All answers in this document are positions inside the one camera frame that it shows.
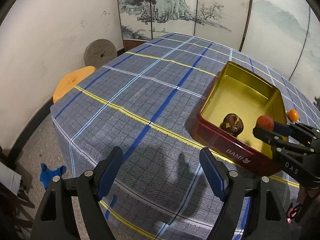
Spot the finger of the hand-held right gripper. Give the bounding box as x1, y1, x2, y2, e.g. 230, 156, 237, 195
273, 121, 320, 145
252, 125, 320, 159

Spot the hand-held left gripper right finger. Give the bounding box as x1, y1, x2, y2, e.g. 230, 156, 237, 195
199, 147, 293, 240

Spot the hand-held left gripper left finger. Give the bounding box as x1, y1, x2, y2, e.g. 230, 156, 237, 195
31, 146, 123, 240

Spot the red tomato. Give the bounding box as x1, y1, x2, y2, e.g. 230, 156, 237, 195
257, 115, 275, 130

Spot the small orange mandarin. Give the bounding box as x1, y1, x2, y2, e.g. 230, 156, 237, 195
287, 109, 299, 122

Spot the brown wrinkled passion fruit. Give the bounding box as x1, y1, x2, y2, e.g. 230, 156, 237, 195
219, 113, 245, 137

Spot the red and gold tin box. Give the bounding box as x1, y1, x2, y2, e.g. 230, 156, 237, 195
190, 61, 288, 178

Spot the person's right hand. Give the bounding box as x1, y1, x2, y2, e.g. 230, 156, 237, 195
297, 187, 313, 205

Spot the blue cloth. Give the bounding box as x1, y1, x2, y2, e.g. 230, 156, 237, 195
40, 163, 67, 190

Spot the blue plaid tablecloth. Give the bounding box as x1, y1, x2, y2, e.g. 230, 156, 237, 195
50, 32, 320, 240

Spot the white cardboard sheet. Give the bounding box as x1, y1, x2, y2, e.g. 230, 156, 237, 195
0, 161, 22, 195

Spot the orange wooden stool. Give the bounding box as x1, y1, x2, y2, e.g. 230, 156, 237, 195
53, 66, 97, 104

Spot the grey round millstone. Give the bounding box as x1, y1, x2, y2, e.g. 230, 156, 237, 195
84, 39, 117, 68

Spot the painted landscape folding screen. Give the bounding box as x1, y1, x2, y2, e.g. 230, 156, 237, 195
115, 0, 320, 110

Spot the pink strap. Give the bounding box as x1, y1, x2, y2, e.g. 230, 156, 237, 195
287, 204, 303, 222

